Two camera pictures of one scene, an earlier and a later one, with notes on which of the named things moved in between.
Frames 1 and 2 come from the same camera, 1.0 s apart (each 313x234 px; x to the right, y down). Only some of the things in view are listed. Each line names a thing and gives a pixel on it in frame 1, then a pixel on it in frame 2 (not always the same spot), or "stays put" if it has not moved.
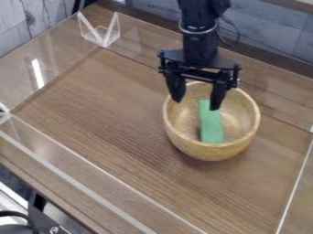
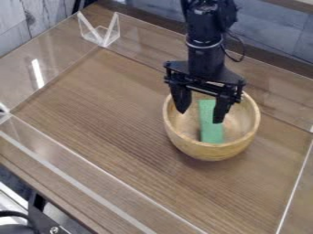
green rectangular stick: x=210 y=123 stays put
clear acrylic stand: x=100 y=36 stays put
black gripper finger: x=219 y=89 to x=221 y=108
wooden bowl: x=241 y=116 stays put
